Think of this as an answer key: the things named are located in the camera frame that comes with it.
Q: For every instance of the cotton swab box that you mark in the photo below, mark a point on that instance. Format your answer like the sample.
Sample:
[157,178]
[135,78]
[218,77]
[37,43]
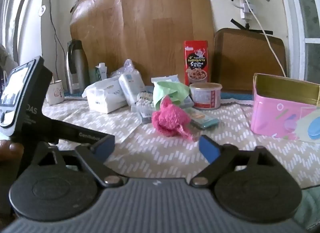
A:
[145,100]

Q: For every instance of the white cotton pad packet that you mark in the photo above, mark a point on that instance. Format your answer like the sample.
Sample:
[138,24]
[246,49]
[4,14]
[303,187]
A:
[131,85]

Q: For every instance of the black tape strip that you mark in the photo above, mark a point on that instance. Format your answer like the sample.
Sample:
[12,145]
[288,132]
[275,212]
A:
[261,32]
[237,23]
[74,5]

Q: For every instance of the pink tin box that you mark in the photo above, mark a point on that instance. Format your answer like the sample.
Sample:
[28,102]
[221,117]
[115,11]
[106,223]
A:
[270,112]

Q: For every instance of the large wood-look board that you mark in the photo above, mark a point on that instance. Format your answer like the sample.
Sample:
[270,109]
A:
[150,22]

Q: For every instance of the white printed mug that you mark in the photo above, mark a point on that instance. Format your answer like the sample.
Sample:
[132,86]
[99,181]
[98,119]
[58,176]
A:
[55,94]

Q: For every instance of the white window frame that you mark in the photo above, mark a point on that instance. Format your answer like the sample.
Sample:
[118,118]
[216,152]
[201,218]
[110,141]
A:
[290,10]

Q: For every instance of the clear plastic bag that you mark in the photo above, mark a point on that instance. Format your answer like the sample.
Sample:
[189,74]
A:
[127,66]

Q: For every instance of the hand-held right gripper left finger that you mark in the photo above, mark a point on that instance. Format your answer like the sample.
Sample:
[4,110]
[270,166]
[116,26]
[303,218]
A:
[105,146]

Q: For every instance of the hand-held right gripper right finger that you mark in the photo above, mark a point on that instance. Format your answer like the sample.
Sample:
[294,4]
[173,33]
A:
[208,149]

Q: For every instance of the white tissue pack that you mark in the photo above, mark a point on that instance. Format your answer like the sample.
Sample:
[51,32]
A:
[105,100]

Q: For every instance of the white wall hook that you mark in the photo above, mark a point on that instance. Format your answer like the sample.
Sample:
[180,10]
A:
[42,10]

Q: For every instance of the white curtain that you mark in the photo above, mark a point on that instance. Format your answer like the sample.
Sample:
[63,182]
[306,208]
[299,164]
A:
[25,22]

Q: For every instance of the red carton box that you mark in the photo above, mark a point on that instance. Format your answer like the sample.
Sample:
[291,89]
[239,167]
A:
[196,57]

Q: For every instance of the person's left hand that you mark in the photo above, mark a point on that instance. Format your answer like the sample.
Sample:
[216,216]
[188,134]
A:
[11,150]

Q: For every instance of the wet wipes pack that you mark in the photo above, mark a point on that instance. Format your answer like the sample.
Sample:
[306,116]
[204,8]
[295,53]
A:
[162,79]

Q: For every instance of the pink fluffy cloth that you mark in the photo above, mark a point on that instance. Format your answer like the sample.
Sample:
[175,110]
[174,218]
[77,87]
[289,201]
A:
[167,120]

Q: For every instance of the small grey packet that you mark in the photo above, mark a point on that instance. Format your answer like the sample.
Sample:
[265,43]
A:
[145,116]

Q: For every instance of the small brown board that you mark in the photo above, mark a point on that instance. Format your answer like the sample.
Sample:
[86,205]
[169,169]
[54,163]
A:
[245,60]

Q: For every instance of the stainless steel thermos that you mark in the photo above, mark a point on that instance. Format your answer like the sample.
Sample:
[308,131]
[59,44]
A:
[77,72]

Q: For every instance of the white power strip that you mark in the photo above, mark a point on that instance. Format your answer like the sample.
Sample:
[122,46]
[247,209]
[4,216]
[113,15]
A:
[245,7]

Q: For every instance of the teal flat packet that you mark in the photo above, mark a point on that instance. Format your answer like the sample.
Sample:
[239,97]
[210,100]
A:
[207,122]

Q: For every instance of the teal juice carton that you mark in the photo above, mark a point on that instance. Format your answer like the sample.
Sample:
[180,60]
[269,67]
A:
[101,74]

